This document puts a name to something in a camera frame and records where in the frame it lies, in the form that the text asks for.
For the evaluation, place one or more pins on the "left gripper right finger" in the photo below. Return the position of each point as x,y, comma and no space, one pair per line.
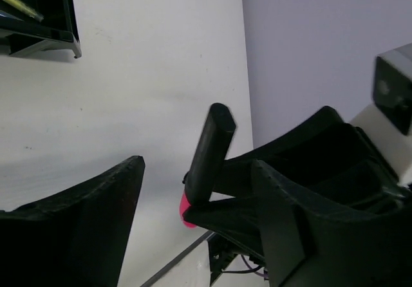
310,240

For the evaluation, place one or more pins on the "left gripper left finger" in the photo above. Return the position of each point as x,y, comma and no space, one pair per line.
77,237

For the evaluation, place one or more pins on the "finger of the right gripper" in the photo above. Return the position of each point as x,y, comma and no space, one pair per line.
235,219
324,154

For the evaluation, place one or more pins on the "pink highlighter marker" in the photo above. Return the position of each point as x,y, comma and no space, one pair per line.
215,139

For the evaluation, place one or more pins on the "yellow thin pen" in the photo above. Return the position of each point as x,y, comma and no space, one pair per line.
25,9

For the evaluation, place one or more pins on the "black four-compartment organizer tray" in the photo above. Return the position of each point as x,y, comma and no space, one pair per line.
25,35

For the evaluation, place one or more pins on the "metal mounting rail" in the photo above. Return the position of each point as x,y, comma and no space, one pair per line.
174,262

